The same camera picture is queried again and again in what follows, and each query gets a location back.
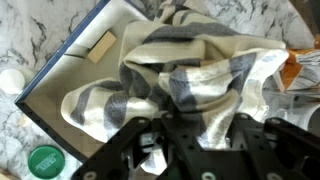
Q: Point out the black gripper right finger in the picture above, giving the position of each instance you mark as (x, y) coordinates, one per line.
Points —
(266, 156)

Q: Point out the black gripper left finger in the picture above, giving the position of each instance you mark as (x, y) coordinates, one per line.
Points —
(186, 160)

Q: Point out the grey striped cream towel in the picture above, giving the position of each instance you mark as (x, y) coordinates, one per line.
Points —
(186, 66)

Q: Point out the blue cardboard box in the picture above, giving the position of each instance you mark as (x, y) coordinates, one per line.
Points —
(50, 100)

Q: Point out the wooden jenga block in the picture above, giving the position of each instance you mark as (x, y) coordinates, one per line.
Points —
(290, 68)
(101, 46)

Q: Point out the green round lid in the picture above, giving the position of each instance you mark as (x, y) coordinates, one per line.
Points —
(46, 162)

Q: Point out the white plastic bottle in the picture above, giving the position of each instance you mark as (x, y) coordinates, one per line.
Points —
(11, 81)

